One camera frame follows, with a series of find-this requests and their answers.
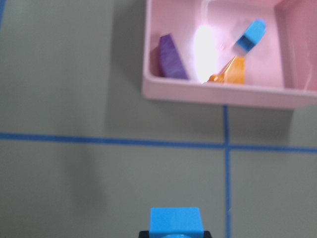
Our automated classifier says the purple block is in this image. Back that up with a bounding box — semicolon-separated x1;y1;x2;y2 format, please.
158;34;189;80

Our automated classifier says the orange block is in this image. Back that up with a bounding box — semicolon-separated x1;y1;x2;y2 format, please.
207;56;245;84

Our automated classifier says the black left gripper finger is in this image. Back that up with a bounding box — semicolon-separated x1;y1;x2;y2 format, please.
138;231;150;238

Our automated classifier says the pink plastic box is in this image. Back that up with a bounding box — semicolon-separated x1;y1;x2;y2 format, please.
142;0;317;110

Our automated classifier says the long blue block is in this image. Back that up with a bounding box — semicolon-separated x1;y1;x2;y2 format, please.
149;207;204;238

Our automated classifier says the small blue block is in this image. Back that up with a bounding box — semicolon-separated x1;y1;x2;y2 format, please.
235;19;266;53

